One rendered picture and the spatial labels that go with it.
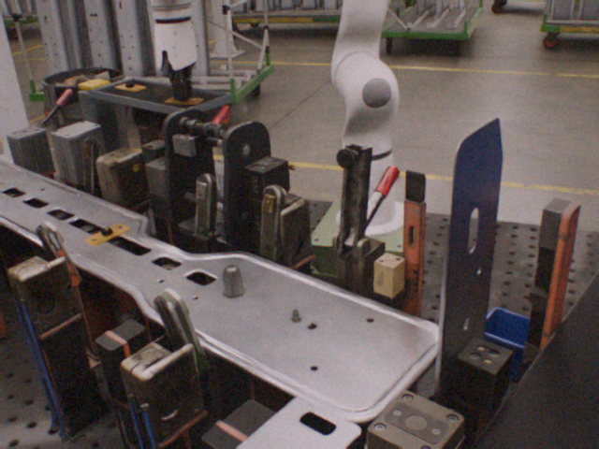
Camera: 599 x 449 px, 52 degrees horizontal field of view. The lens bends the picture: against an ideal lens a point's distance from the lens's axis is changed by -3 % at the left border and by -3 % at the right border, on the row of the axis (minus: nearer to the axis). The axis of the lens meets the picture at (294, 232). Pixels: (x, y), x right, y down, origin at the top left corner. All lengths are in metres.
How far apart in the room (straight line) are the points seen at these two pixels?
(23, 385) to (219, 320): 0.60
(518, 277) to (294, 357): 0.88
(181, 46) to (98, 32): 4.43
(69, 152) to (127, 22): 4.18
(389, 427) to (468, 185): 0.26
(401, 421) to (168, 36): 0.95
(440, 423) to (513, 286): 0.93
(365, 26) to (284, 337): 0.79
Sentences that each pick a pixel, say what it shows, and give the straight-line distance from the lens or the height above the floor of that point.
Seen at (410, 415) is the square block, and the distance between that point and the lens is 0.68.
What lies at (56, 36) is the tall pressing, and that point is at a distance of 5.75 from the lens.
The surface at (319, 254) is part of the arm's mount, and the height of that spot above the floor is 0.76.
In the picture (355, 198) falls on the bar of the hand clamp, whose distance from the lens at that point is 0.95.
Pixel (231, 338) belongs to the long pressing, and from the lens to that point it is 0.90.
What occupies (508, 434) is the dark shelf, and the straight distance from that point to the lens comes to 0.72.
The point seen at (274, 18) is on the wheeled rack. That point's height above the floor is 0.27.
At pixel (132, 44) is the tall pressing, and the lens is 5.65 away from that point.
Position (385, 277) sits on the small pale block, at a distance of 0.93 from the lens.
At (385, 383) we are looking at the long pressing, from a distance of 0.81.
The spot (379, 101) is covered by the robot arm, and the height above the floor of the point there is 1.15.
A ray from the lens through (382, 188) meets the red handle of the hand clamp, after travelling 1.01.
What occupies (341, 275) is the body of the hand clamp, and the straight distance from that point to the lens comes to 1.01.
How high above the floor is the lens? 1.53
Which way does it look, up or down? 28 degrees down
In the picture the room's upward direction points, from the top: 4 degrees counter-clockwise
